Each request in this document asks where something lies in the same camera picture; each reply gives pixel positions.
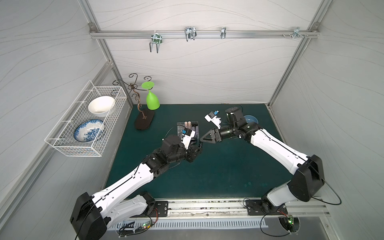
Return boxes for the light blue bowl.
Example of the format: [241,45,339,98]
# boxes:
[244,115,259,124]

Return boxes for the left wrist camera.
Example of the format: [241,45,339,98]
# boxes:
[182,128,196,150]

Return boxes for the copper wire stand black base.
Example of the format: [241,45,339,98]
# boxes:
[113,73,155,131]

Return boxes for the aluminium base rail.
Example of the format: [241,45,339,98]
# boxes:
[83,196,330,222]

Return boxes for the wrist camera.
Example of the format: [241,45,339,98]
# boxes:
[205,110,222,129]
[182,128,196,150]

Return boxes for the metal double hook left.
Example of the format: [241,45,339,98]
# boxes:
[149,33,163,53]

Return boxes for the aluminium cross rail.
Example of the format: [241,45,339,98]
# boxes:
[90,28,321,40]

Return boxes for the metal double hook middle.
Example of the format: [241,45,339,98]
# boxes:
[184,27,197,42]

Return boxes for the metal double hook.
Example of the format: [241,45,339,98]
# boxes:
[184,27,197,42]
[149,33,163,53]

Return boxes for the left base cables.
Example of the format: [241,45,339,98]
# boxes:
[117,206,160,238]

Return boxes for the blue floral plate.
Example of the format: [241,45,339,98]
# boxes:
[74,119,105,143]

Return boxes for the metal clip hook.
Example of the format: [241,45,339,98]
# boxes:
[221,27,227,39]

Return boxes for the round floor port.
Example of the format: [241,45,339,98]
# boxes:
[278,215,301,234]

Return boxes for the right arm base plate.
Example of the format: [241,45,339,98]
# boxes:
[243,198,288,216]

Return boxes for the clear acrylic lipstick organizer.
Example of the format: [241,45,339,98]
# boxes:
[177,121,199,144]

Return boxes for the metal hook right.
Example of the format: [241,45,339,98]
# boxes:
[282,27,309,40]

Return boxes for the white cable duct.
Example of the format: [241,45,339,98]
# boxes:
[107,218,269,231]

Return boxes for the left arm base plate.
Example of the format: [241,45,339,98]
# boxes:
[150,201,169,219]

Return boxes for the white bowl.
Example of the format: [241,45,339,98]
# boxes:
[88,96,115,118]

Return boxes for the white wire basket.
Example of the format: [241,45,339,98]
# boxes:
[45,81,127,157]

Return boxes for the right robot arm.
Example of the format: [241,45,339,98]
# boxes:
[200,107,328,214]

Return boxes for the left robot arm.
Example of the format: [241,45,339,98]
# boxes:
[70,135,203,240]

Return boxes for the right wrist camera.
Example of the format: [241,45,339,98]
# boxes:
[205,110,222,129]

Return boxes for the right base cable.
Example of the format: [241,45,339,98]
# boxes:
[242,195,292,237]

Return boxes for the green plastic goblet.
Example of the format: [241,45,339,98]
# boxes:
[142,82,160,111]

